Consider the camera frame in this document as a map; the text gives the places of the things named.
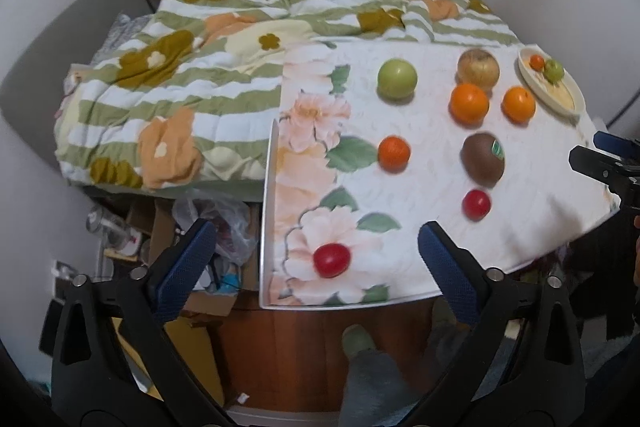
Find person's foot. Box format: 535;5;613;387
340;323;418;427

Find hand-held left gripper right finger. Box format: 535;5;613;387
400;221;588;427

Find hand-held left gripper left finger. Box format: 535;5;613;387
50;218;236;427

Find orange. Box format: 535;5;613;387
501;86;537;124
449;83;490;126

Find mandarin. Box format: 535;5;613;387
377;135;412;172

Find grey headboard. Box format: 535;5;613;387
0;0;157;158

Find brown kiwi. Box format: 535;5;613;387
461;132;506;187

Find clear plastic bag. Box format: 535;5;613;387
172;188;259;269

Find large red tomato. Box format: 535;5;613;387
313;243;351;279

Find white wall socket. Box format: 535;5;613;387
52;259;77;284

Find green striped floral blanket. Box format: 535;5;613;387
54;0;521;192

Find white floral tablecloth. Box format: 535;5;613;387
265;39;621;306

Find yellow red apple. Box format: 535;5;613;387
457;48;501;92

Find cardboard box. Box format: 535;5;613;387
149;201;261;314

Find small red tomato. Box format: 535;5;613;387
461;189;492;221

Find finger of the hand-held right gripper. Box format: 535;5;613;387
569;145;632;190
593;131;640;160

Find large green apple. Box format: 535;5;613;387
376;58;418;100

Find grey patterned cloth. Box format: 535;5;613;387
102;11;152;55

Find glass jars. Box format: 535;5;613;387
86;206;151;260

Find cream oval plate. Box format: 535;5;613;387
517;47;586;115

